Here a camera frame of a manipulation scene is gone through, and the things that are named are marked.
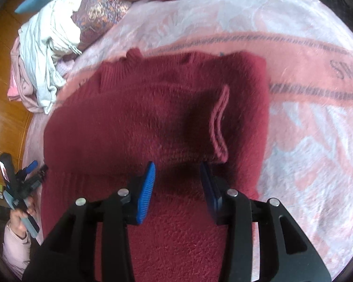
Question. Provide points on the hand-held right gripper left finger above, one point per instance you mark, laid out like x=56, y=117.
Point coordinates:
x=145, y=194

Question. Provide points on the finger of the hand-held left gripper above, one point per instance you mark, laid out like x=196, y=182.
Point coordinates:
x=41, y=175
x=31, y=165

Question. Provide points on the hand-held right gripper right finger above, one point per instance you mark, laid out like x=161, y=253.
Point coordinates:
x=208, y=188

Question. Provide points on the dark red knit sweater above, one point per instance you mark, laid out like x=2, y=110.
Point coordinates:
x=135, y=117

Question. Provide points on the person's left hand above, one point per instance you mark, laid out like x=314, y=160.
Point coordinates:
x=19, y=216

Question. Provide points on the pale pink garment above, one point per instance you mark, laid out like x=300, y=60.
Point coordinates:
x=20, y=85

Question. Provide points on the pink patterned blanket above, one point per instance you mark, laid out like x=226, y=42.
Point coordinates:
x=297, y=129

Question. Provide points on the white crumpled garment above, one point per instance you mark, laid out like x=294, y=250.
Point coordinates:
x=47, y=41

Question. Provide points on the floral patterned pillow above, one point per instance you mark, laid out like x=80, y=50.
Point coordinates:
x=103, y=14

